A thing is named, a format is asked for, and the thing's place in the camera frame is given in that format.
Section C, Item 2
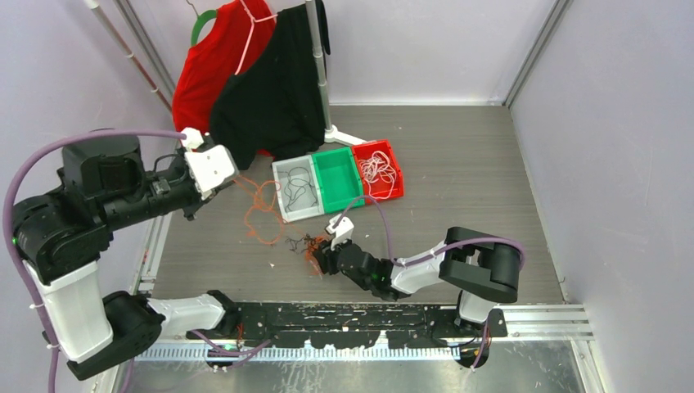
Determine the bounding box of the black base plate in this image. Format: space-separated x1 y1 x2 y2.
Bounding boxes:
202 302 482 350

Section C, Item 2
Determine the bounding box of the pink hanger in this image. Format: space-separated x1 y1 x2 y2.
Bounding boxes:
233 0 277 75

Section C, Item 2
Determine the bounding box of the green hanger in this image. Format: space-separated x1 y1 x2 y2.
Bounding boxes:
185 0 218 47

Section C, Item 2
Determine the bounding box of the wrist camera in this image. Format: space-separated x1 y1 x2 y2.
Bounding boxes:
325 215 354 251
183 145 239 201

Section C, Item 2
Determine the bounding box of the red white rod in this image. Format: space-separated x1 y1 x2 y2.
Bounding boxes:
83 0 171 111

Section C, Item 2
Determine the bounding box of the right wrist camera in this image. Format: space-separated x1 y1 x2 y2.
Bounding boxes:
325 215 354 251

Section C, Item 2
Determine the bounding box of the green plastic bin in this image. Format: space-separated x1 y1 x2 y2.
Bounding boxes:
312 147 363 214

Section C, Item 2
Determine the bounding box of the red t-shirt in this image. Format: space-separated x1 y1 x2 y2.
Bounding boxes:
171 1 276 133

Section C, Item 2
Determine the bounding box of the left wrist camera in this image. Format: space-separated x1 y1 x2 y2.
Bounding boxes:
183 145 239 201

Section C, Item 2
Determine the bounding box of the black t-shirt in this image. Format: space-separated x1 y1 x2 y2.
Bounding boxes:
210 4 325 170

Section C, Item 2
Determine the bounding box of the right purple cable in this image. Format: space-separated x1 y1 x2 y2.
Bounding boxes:
331 195 527 372

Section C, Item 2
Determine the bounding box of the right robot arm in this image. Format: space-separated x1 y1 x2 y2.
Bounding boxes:
311 227 525 337

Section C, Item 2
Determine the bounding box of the grey plastic bin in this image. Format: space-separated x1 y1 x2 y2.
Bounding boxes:
272 156 324 223

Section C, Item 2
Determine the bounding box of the red plastic bin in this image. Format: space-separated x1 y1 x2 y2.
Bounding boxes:
351 139 405 201

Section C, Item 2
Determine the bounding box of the white clothes rack stand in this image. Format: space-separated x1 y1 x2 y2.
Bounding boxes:
172 0 370 191

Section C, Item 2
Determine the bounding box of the orange cable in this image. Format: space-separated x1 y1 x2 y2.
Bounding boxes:
232 174 329 278

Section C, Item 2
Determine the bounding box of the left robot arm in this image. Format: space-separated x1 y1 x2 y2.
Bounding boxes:
2 129 241 381

